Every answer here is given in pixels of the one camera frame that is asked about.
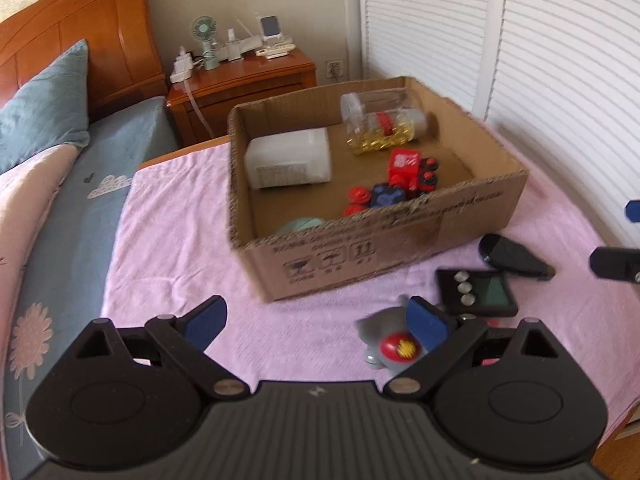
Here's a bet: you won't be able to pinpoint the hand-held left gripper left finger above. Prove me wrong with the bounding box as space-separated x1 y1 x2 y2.
70 296 251 402

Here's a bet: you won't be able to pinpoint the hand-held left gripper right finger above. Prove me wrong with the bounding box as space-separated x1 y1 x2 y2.
382 296 563 402

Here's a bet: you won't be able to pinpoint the grey big-eyed toy figure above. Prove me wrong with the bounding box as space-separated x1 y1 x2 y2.
354 305 436 373

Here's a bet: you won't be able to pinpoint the brown cardboard box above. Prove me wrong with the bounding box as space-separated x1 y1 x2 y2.
226 76 531 303

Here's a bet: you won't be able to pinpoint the blue toy block red wheels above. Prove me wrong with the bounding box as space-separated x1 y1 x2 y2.
342 183 408 218

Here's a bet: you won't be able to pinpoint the teal egg-shaped case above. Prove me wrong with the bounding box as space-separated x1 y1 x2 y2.
272 216 326 236

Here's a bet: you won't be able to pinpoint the red toy train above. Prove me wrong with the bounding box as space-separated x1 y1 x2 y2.
387 147 443 193

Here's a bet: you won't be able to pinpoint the white plastic container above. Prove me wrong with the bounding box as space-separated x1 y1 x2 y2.
243 127 333 191

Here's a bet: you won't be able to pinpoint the bottle of golden capsules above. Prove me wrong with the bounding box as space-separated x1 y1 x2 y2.
345 108 428 157

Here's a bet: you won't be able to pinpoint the clear plastic jar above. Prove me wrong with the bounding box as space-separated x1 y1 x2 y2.
340 89 423 126

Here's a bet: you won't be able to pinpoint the black digital timer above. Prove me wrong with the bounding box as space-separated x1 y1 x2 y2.
435 268 519 318

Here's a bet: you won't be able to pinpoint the pink cloth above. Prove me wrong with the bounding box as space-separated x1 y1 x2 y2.
100 135 640 411

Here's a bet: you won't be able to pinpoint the black wedge-shaped object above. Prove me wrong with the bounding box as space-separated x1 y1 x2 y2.
477 233 557 281

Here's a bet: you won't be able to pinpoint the white louvered closet door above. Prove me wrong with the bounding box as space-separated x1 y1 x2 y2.
482 0 640 251
356 0 508 123

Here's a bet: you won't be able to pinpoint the blue floral bedsheet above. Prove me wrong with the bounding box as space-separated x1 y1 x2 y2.
0 95 181 461

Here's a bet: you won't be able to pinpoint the pink floral blanket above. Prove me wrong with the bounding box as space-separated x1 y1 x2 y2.
0 142 83 281

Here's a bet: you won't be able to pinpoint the wooden nightstand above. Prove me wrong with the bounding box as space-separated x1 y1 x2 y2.
166 49 318 148

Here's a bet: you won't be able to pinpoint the white power strip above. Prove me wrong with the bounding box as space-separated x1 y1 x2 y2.
169 47 198 84

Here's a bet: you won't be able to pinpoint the blue pillow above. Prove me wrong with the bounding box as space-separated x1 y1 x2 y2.
0 38 92 176

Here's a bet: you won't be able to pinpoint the small green desk fan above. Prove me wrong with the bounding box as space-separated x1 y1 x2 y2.
190 15 221 71

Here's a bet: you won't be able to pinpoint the phone on white stand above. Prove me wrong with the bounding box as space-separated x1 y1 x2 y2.
255 12 286 48

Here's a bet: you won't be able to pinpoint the wooden headboard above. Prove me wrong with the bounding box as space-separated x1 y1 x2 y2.
0 0 168 126

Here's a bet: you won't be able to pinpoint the white cable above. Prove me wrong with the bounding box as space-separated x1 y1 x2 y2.
186 80 216 138

